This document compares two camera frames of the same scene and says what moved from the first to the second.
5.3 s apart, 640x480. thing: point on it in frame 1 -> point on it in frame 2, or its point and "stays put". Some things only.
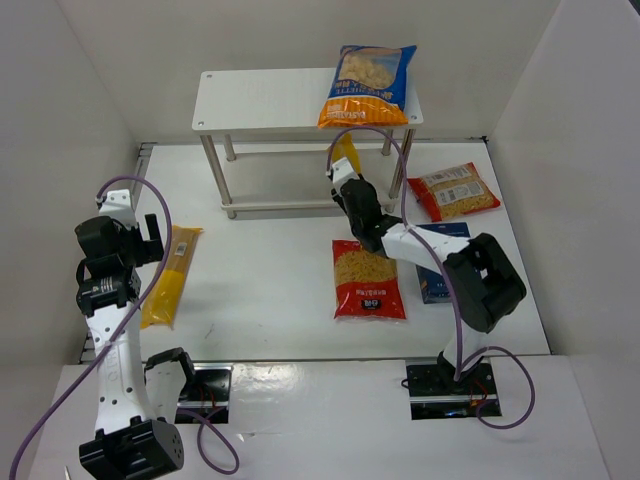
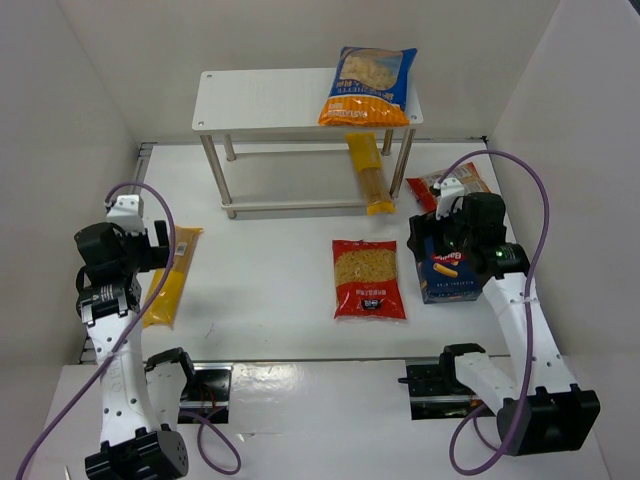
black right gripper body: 347,192 -> 422,238
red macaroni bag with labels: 454,192 stays put
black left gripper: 148,245 stays put
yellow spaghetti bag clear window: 345,147 -> 366,161
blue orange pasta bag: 368,87 stays put
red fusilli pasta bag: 366,283 stays put
